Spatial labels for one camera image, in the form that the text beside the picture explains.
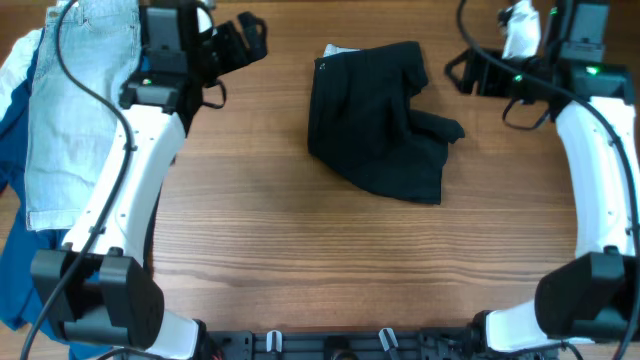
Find black shorts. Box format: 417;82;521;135
307;41;465;205

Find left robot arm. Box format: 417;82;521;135
31;1;267;359

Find light blue denim shorts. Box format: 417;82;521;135
25;0;141;231

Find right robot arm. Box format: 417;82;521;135
453;1;639;358

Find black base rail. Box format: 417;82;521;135
209;328;498;360

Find white garment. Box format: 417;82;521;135
0;29;43;118

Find blue garment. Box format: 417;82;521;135
0;44;116;360

